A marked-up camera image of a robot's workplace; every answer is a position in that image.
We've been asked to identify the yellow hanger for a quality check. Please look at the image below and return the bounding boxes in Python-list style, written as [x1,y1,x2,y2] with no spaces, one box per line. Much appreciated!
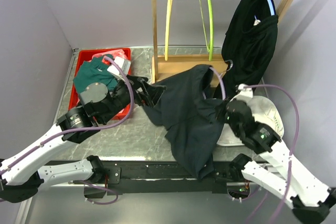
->
[164,0,173,61]

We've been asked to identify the wooden clothes rack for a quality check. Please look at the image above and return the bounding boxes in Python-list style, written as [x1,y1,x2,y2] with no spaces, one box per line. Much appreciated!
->
[149,0,307,90]

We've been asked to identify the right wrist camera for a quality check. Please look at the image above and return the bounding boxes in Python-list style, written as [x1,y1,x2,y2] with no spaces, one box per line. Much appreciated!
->
[233,83,253,103]

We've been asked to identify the green garment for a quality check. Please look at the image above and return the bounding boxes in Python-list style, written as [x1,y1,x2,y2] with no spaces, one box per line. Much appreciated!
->
[73,56,118,94]

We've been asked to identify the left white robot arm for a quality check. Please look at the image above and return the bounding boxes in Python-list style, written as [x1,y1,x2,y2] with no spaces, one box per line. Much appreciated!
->
[1,75,166,203]

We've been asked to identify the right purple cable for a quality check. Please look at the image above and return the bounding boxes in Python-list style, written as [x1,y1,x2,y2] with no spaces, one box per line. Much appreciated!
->
[243,84,300,224]

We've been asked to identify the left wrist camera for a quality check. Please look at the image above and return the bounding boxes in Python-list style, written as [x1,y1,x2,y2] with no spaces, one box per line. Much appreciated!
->
[107,56,131,79]

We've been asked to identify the green hanger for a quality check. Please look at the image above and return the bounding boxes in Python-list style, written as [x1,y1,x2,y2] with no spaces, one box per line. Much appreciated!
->
[198,0,214,61]

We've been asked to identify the purple hanger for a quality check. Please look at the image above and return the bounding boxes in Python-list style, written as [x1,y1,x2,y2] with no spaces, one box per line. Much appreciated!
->
[209,59,234,100]

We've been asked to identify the black hanging garment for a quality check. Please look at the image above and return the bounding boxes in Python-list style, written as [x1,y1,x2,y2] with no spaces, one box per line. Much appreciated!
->
[221,0,278,98]

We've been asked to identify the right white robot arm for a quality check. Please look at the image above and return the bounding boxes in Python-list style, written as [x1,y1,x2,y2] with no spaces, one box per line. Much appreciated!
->
[215,96,335,223]

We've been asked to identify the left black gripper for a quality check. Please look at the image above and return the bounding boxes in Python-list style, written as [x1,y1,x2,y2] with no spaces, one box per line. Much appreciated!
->
[100,73,166,124]

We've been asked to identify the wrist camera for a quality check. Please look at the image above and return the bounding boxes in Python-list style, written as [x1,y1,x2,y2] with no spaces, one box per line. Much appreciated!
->
[233,83,253,103]
[107,56,131,79]

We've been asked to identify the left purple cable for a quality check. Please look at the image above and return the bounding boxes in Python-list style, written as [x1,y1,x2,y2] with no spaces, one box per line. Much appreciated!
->
[0,56,135,205]

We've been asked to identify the red plastic bin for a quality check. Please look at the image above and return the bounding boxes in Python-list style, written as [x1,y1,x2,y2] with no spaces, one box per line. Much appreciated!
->
[68,48,131,120]

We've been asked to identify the pink garment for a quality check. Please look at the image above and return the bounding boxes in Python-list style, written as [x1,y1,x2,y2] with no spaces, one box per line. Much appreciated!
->
[90,49,128,65]

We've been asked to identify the purple cable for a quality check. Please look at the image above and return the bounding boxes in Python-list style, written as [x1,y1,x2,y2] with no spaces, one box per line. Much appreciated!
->
[243,84,300,224]
[0,56,135,205]

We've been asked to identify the dark navy shorts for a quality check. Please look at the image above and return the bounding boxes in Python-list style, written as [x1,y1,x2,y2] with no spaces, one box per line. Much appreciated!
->
[143,65,227,179]

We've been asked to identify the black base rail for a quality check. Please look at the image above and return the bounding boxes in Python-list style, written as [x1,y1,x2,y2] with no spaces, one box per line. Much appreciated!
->
[89,161,260,200]

